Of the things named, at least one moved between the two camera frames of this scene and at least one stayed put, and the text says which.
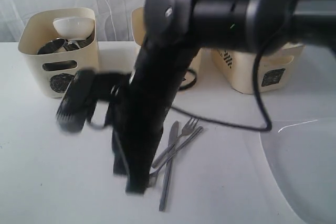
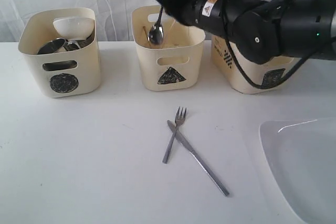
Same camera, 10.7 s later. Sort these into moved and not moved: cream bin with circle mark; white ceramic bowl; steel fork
Moved: steel fork
Not moved: white ceramic bowl; cream bin with circle mark
